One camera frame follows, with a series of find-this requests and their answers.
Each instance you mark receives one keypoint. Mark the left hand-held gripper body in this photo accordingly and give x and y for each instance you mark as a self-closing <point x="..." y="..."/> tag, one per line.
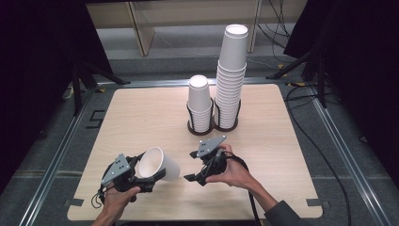
<point x="117" y="171"/>

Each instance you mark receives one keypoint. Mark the black double cup holder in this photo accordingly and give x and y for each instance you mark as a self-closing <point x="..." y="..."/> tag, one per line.
<point x="200" y="132"/>

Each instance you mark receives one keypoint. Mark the single white paper cup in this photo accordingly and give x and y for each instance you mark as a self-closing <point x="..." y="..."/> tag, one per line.
<point x="152" y="163"/>

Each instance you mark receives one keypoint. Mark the grey tape piece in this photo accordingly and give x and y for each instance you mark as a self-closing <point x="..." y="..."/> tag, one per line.
<point x="315" y="202"/>
<point x="74" y="202"/>

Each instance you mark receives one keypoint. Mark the dark curtain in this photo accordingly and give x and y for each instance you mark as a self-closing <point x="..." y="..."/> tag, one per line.
<point x="37" y="78"/>
<point x="367" y="62"/>

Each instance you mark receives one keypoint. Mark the yellow tape strip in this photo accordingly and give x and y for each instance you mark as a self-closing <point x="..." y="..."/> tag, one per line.
<point x="296" y="84"/>

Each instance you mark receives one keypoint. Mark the tall stack of paper cups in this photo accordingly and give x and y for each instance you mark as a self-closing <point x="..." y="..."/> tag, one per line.
<point x="232" y="53"/>

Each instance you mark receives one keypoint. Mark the person's right hand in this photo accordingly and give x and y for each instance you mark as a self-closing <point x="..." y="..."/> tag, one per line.
<point x="235" y="174"/>

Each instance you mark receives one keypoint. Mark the black metal stand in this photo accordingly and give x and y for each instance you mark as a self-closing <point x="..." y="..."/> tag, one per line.
<point x="321" y="84"/>
<point x="76" y="91"/>

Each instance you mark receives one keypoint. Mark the short stack of paper cups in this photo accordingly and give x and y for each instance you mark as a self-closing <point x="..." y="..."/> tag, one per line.
<point x="199" y="94"/>

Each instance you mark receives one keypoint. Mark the light wooden shelf frame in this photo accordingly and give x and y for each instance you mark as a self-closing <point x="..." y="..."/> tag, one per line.
<point x="188" y="14"/>

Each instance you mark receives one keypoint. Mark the person's left hand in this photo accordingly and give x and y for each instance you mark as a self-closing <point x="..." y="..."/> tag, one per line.
<point x="114" y="204"/>

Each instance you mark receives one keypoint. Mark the aluminium floor rail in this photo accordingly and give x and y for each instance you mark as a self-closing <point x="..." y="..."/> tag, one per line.
<point x="156" y="83"/>
<point x="58" y="158"/>
<point x="348" y="157"/>

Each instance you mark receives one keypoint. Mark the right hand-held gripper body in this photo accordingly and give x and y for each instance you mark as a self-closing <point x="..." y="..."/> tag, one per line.
<point x="208" y="146"/>

